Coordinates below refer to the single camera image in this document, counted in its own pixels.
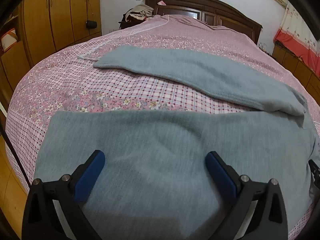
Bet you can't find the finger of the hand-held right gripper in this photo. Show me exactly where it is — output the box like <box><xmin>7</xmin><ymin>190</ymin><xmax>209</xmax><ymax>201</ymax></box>
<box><xmin>308</xmin><ymin>159</ymin><xmax>320</xmax><ymax>190</ymax></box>

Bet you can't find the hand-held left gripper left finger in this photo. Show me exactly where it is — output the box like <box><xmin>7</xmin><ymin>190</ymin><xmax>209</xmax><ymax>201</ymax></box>
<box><xmin>22</xmin><ymin>150</ymin><xmax>105</xmax><ymax>240</ymax></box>

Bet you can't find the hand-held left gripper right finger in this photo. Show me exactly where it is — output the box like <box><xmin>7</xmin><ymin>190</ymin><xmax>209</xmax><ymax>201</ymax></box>
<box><xmin>205</xmin><ymin>151</ymin><xmax>289</xmax><ymax>240</ymax></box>

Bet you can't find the low wooden cabinet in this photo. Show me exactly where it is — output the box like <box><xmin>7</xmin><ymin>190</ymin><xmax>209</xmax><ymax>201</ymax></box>
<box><xmin>272</xmin><ymin>42</ymin><xmax>320</xmax><ymax>98</ymax></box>

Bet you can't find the red and white curtain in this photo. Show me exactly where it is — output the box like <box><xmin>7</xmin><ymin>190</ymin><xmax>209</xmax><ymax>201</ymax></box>
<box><xmin>273</xmin><ymin>1</ymin><xmax>320</xmax><ymax>78</ymax></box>

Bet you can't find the pink floral bedspread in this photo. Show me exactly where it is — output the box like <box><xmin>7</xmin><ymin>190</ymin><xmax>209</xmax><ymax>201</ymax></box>
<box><xmin>5</xmin><ymin>14</ymin><xmax>320</xmax><ymax>240</ymax></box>

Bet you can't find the small black hanging bag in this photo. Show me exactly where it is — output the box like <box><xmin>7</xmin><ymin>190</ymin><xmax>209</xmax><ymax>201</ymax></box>
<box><xmin>85</xmin><ymin>0</ymin><xmax>98</xmax><ymax>30</ymax></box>

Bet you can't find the dark wooden nightstand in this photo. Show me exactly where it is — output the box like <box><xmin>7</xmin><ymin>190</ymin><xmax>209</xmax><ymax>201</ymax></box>
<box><xmin>118</xmin><ymin>20</ymin><xmax>140</xmax><ymax>30</ymax></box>

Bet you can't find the light wooden wardrobe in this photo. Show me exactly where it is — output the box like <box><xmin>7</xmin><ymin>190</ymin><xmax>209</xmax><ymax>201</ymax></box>
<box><xmin>0</xmin><ymin>0</ymin><xmax>103</xmax><ymax>120</ymax></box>

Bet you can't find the dark wooden headboard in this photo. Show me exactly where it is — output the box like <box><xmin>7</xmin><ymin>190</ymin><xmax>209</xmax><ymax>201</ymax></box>
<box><xmin>143</xmin><ymin>0</ymin><xmax>263</xmax><ymax>46</ymax></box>

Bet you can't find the pile of clothes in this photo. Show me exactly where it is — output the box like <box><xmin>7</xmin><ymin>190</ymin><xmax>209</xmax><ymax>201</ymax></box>
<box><xmin>122</xmin><ymin>4</ymin><xmax>155</xmax><ymax>22</ymax></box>

